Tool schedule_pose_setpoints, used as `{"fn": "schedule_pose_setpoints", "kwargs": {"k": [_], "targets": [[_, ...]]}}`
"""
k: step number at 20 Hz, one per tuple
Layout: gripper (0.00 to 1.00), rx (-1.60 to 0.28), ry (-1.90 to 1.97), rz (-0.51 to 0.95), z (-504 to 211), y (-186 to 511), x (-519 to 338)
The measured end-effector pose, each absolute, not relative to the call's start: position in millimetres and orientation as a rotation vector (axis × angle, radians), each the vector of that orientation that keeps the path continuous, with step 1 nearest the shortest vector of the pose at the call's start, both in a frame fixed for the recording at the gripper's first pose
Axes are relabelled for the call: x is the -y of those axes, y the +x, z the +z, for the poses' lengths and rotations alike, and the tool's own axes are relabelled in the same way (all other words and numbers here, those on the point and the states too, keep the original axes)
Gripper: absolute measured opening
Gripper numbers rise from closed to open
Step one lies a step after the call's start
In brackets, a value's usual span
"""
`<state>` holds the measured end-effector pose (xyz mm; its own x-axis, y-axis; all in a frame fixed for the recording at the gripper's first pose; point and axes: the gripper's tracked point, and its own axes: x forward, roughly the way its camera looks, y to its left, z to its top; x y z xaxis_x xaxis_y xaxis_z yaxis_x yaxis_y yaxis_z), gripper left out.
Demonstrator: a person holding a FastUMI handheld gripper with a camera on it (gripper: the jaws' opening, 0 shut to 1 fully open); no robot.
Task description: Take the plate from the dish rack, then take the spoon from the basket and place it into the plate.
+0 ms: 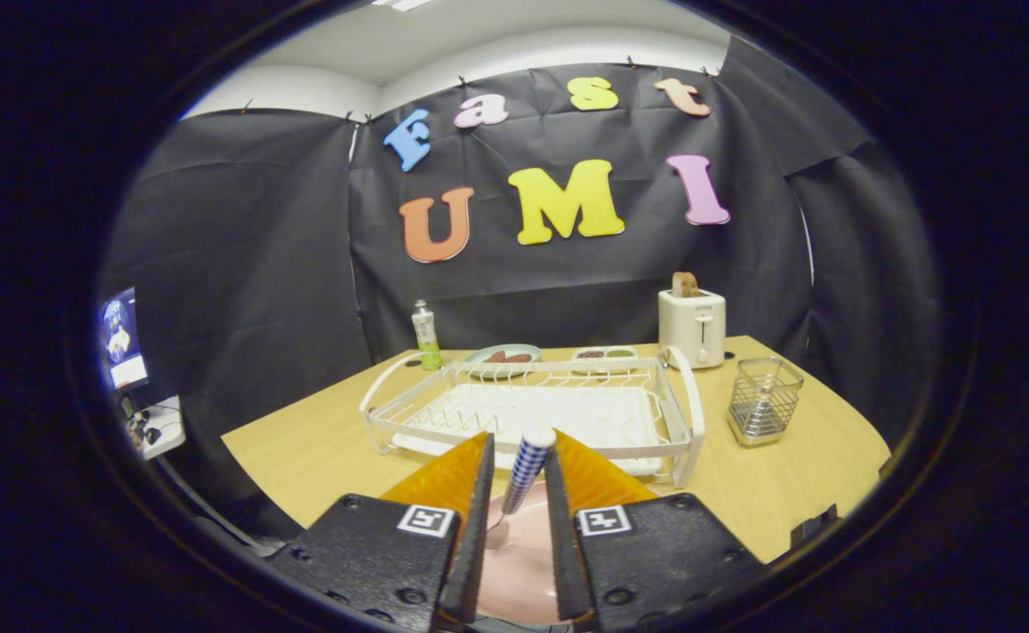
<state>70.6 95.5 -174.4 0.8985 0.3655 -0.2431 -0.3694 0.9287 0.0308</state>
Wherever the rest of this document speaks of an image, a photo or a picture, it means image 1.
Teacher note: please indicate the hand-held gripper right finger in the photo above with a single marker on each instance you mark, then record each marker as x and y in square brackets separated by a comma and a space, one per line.
[664, 554]

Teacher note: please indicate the black chair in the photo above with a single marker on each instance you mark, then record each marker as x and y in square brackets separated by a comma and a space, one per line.
[815, 526]

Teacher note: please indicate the teal plate with food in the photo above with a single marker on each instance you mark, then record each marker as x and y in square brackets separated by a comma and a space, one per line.
[504, 356]

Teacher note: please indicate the bread slice in toaster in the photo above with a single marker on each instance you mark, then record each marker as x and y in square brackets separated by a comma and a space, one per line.
[685, 284]

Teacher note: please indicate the white side desk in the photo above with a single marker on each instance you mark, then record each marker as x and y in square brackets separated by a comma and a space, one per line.
[161, 426]

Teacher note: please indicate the white toaster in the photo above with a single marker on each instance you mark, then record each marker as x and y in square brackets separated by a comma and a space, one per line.
[692, 330]

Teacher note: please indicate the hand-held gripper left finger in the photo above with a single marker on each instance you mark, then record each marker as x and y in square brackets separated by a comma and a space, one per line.
[374, 554]

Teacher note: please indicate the pink plate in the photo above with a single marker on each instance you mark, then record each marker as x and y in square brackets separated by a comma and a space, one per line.
[523, 571]

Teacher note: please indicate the small green label bottle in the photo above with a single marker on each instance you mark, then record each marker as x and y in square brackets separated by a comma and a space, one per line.
[426, 334]

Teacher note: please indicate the computer monitor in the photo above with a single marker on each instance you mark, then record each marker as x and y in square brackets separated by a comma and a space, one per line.
[121, 338]

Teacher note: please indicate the black backdrop cloth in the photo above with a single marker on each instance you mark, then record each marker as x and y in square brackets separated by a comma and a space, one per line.
[286, 264]

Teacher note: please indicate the small white divided tray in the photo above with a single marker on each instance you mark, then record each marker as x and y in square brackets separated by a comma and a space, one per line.
[604, 354]

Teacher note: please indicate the ceiling light panel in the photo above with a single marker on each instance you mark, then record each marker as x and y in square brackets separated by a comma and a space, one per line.
[402, 3]

